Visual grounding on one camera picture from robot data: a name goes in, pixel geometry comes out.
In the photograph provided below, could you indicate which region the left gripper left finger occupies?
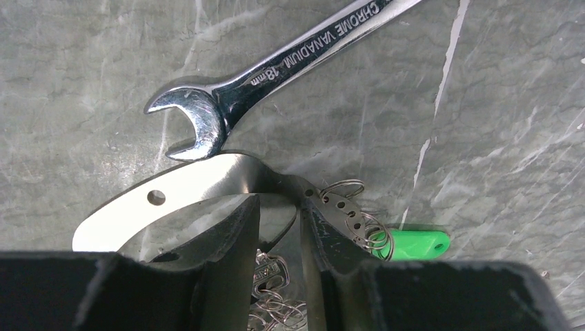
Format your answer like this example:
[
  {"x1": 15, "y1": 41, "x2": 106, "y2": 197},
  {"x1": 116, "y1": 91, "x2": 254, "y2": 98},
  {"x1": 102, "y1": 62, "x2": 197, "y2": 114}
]
[{"x1": 150, "y1": 195, "x2": 260, "y2": 330}]

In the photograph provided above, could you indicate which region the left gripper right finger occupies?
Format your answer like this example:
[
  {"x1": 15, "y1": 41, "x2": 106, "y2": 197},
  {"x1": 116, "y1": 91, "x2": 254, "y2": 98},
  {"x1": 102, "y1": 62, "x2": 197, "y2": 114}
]
[{"x1": 301, "y1": 198, "x2": 379, "y2": 330}]

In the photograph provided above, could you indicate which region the metal key organizer plate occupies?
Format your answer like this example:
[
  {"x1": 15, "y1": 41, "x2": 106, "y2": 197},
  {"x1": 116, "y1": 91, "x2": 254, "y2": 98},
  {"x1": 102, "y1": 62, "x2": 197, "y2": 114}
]
[{"x1": 72, "y1": 152, "x2": 396, "y2": 331}]

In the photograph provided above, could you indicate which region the green key tag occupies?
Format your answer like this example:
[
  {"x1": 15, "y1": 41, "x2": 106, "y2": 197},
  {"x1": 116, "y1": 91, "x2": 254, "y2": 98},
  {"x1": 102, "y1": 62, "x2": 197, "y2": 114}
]
[{"x1": 368, "y1": 230, "x2": 450, "y2": 261}]

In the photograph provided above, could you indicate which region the silver wrench near plate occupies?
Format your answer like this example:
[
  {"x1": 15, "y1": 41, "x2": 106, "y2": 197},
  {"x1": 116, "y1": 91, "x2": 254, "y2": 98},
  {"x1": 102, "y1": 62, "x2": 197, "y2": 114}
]
[{"x1": 143, "y1": 0, "x2": 418, "y2": 162}]

